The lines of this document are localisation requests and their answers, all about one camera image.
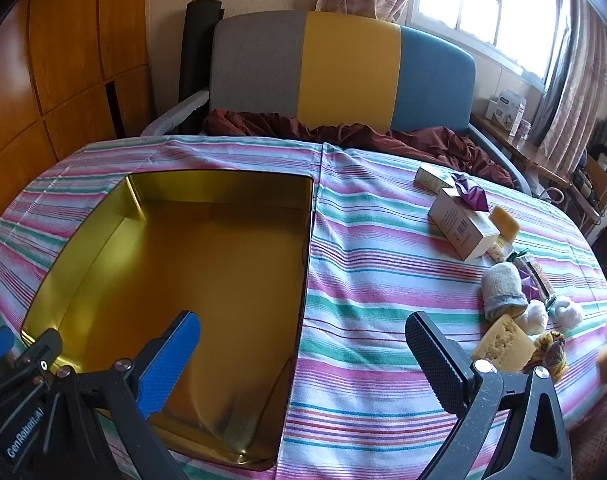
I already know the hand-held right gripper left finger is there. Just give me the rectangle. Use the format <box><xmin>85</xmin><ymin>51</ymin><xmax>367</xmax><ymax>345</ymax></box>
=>
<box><xmin>48</xmin><ymin>310</ymin><xmax>202</xmax><ymax>480</ymax></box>

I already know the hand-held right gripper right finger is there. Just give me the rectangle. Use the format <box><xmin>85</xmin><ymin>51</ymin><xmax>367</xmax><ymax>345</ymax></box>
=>
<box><xmin>405</xmin><ymin>311</ymin><xmax>574</xmax><ymax>480</ymax></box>

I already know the holed yellow sponge wedge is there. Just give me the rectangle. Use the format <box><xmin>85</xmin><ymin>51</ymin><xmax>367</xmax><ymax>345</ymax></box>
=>
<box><xmin>471</xmin><ymin>314</ymin><xmax>537</xmax><ymax>373</ymax></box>

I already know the golden tin box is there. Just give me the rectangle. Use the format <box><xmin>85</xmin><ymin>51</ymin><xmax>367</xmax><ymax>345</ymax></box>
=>
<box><xmin>20</xmin><ymin>170</ymin><xmax>315</xmax><ymax>471</ymax></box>

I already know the white towel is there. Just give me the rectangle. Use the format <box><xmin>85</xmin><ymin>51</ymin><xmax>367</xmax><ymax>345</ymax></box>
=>
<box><xmin>479</xmin><ymin>262</ymin><xmax>529</xmax><ymax>320</ymax></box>

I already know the brown yellow yarn bundle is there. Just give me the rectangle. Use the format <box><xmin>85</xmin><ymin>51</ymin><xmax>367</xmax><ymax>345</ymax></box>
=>
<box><xmin>526</xmin><ymin>331</ymin><xmax>567</xmax><ymax>373</ymax></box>

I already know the cracker packet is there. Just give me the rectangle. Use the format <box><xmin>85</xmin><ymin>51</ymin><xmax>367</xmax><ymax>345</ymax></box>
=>
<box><xmin>488</xmin><ymin>236</ymin><xmax>515</xmax><ymax>264</ymax></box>
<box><xmin>513</xmin><ymin>252</ymin><xmax>555</xmax><ymax>300</ymax></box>

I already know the large white box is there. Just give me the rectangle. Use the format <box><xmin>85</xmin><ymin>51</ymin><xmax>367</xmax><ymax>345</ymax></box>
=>
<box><xmin>427</xmin><ymin>187</ymin><xmax>500</xmax><ymax>262</ymax></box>

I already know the yellow sponge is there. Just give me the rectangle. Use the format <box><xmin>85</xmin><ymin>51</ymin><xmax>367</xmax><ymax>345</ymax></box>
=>
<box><xmin>491</xmin><ymin>206</ymin><xmax>521</xmax><ymax>238</ymax></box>

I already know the striped tablecloth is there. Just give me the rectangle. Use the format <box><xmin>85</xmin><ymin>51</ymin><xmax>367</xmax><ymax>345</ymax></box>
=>
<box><xmin>0</xmin><ymin>135</ymin><xmax>607</xmax><ymax>480</ymax></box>

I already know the wooden side table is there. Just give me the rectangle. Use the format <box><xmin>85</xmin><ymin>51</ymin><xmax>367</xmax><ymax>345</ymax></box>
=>
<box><xmin>471</xmin><ymin>112</ymin><xmax>604</xmax><ymax>231</ymax></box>

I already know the maroon blanket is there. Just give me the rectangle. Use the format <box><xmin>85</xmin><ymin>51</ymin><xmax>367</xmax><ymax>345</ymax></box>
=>
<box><xmin>203</xmin><ymin>109</ymin><xmax>514</xmax><ymax>188</ymax></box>

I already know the cardboard box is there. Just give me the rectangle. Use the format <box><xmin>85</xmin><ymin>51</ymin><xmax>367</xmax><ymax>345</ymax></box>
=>
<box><xmin>583</xmin><ymin>155</ymin><xmax>607</xmax><ymax>206</ymax></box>

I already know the white appliance box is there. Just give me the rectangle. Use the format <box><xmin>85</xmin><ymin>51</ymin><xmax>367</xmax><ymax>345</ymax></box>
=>
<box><xmin>486</xmin><ymin>89</ymin><xmax>527</xmax><ymax>136</ymax></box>

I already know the wooden wardrobe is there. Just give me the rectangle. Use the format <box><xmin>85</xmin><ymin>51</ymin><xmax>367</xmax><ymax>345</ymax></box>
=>
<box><xmin>0</xmin><ymin>0</ymin><xmax>156</xmax><ymax>241</ymax></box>

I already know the grey yellow blue sofa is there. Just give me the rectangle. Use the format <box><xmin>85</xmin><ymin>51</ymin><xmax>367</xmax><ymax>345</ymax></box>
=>
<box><xmin>140</xmin><ymin>10</ymin><xmax>534</xmax><ymax>196</ymax></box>

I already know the black rolled mat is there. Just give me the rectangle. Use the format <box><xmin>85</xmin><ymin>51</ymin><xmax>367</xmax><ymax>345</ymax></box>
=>
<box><xmin>179</xmin><ymin>0</ymin><xmax>223</xmax><ymax>111</ymax></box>

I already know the window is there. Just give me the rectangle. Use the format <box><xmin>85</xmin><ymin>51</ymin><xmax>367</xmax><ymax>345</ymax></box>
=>
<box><xmin>416</xmin><ymin>0</ymin><xmax>571</xmax><ymax>83</ymax></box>

